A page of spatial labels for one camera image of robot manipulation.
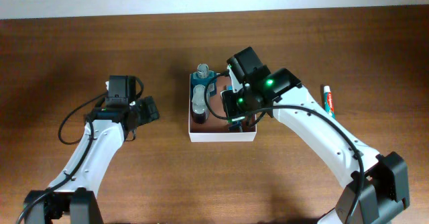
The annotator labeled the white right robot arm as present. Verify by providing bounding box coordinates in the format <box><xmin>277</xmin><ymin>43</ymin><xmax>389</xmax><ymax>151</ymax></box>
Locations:
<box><xmin>227</xmin><ymin>47</ymin><xmax>410</xmax><ymax>223</ymax></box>

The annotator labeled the blue disposable razor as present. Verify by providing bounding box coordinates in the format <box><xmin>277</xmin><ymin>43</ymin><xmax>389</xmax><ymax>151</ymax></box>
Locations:
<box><xmin>228</xmin><ymin>121</ymin><xmax>243</xmax><ymax>133</ymax></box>

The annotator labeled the clear purple liquid bottle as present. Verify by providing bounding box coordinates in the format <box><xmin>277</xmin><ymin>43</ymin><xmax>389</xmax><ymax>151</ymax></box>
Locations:
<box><xmin>192</xmin><ymin>85</ymin><xmax>210</xmax><ymax>124</ymax></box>

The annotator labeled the teal mouthwash bottle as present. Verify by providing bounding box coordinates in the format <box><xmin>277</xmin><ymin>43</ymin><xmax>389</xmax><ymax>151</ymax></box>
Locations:
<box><xmin>190</xmin><ymin>64</ymin><xmax>217</xmax><ymax>97</ymax></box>

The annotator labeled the green red toothpaste tube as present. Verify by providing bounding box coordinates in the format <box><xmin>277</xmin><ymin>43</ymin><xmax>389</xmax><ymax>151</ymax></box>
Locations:
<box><xmin>323</xmin><ymin>85</ymin><xmax>336</xmax><ymax>119</ymax></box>

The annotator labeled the white cardboard box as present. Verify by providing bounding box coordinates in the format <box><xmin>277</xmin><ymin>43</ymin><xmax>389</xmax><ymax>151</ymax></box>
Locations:
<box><xmin>188</xmin><ymin>76</ymin><xmax>257</xmax><ymax>143</ymax></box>

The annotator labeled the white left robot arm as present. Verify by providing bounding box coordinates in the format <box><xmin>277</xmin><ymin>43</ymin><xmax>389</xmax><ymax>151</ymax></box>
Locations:
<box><xmin>17</xmin><ymin>75</ymin><xmax>160</xmax><ymax>223</ymax></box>

